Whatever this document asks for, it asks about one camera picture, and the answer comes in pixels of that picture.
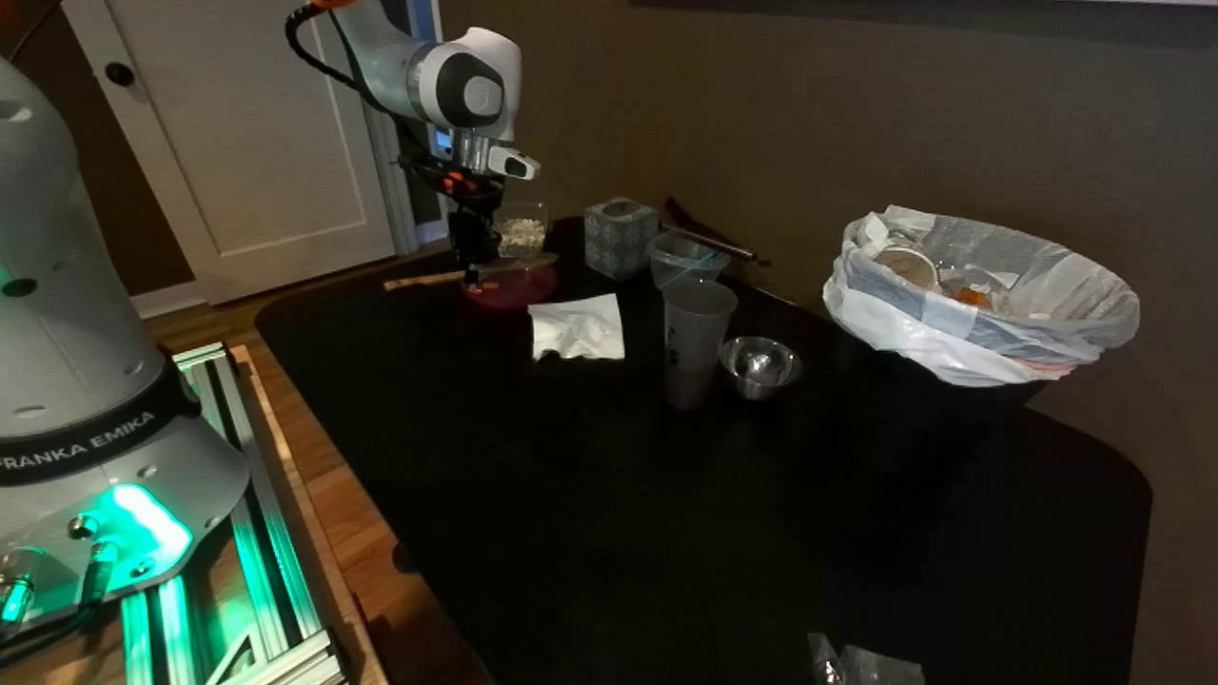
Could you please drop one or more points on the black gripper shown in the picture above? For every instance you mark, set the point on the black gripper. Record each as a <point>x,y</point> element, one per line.
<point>472,211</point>

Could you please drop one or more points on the wooden spoon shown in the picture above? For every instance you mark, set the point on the wooden spoon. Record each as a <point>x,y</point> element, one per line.
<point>465,277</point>

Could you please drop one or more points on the pink plate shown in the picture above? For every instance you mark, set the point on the pink plate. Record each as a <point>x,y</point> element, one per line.
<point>510,282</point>

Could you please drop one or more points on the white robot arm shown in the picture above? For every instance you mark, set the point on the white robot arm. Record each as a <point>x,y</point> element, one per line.
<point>75,351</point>

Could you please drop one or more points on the clear container with oats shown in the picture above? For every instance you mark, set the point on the clear container with oats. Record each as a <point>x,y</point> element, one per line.
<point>524,229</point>

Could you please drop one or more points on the grey stone block holder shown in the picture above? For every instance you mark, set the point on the grey stone block holder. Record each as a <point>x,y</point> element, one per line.
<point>619,238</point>

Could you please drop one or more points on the white crumpled napkin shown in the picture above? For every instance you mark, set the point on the white crumpled napkin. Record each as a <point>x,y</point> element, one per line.
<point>579,330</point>

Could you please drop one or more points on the translucent plastic cup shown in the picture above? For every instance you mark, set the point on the translucent plastic cup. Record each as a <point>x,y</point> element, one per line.
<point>694,325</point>

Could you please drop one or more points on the white door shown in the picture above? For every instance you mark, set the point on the white door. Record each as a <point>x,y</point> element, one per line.
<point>258,164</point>

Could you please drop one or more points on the small metal bowl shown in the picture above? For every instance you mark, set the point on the small metal bowl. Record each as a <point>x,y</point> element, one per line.
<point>757,367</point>

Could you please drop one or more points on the trash bin with white bag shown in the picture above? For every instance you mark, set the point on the trash bin with white bag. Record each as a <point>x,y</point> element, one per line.
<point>947,325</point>

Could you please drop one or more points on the dark utensil near wall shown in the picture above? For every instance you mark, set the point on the dark utensil near wall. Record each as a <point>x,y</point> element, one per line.
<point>681,224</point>

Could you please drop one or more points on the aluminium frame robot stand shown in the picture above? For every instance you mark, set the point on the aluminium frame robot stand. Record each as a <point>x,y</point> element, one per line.
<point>231,556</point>

